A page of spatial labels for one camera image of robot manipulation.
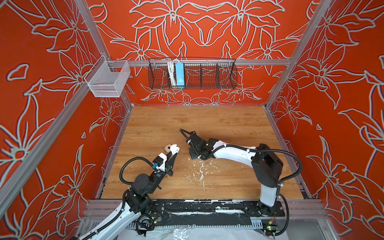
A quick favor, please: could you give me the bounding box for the white earbud charging case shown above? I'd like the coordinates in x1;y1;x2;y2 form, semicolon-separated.
165;144;172;153

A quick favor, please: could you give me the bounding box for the white round puck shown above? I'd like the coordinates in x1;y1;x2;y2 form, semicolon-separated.
169;144;180;155

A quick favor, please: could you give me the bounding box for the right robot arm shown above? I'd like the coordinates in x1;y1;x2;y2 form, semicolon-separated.
180;129;303;208

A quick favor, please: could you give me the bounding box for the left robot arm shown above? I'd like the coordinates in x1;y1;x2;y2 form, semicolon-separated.
72;147;180;240

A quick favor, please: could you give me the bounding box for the blue white box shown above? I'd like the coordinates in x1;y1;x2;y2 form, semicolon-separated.
175;62;185;89

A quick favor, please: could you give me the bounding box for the clear plastic bin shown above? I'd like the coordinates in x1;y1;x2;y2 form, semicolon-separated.
84;56;131;98

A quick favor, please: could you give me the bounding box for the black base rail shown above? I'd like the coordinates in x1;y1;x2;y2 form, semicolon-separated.
144;199;286;229

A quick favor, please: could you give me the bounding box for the black wire basket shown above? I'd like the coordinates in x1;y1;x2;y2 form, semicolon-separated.
148;58;239;90

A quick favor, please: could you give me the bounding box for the white coiled cable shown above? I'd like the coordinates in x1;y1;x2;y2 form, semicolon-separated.
166;59;177;87

